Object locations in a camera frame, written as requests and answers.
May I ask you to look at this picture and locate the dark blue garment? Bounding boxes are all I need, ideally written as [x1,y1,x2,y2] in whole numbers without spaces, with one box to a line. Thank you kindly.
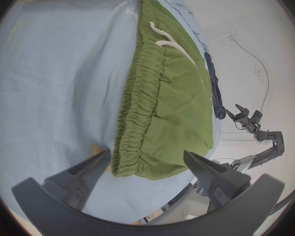
[204,51,227,120]

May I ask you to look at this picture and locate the bed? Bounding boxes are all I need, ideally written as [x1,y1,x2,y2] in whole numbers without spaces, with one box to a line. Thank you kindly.
[0,0,271,225]

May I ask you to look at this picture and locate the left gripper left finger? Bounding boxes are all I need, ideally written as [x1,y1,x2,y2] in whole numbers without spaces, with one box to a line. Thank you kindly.
[43,149,111,212]

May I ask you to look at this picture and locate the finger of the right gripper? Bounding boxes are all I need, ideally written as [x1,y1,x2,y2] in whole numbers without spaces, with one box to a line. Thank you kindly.
[235,103,249,115]
[225,108,237,121]

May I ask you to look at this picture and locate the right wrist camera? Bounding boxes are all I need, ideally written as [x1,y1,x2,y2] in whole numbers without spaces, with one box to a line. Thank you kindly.
[251,110,263,123]

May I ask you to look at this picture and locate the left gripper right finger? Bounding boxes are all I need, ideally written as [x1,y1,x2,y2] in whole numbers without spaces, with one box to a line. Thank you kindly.
[184,150,251,210]

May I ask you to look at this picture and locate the green shorts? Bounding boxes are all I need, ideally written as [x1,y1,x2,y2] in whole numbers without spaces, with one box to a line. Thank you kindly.
[111,0,215,180]

